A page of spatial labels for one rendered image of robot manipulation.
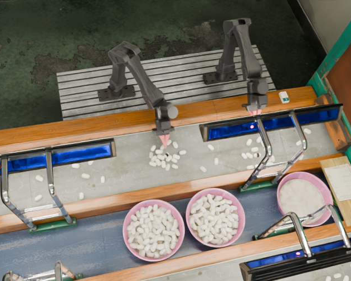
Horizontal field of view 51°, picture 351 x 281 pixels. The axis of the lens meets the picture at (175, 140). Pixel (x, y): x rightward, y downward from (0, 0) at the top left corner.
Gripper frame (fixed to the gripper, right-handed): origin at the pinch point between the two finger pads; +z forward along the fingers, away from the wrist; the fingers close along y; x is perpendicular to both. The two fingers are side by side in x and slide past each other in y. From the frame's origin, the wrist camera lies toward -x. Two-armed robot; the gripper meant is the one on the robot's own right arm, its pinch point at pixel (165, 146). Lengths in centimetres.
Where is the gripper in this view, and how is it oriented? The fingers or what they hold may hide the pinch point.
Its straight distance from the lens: 176.9
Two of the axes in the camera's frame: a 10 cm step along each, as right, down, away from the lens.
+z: 1.1, 9.7, 2.3
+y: 9.7, -1.6, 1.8
